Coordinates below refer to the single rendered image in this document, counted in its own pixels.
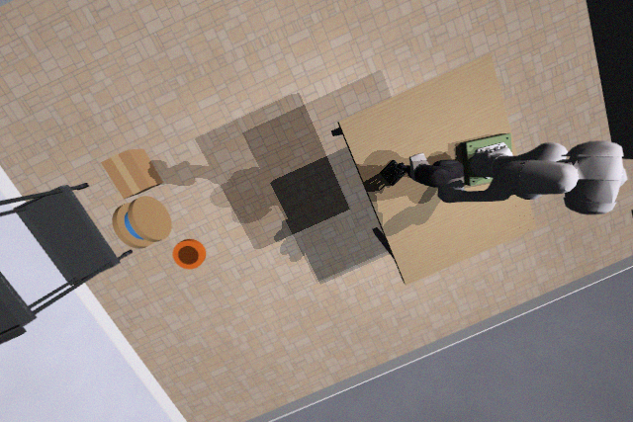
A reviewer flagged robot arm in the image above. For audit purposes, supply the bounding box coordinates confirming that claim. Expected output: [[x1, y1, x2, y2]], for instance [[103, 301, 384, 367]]
[[409, 141, 627, 214]]

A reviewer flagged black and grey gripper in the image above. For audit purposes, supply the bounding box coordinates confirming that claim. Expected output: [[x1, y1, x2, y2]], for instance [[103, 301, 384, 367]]
[[395, 162, 411, 178]]

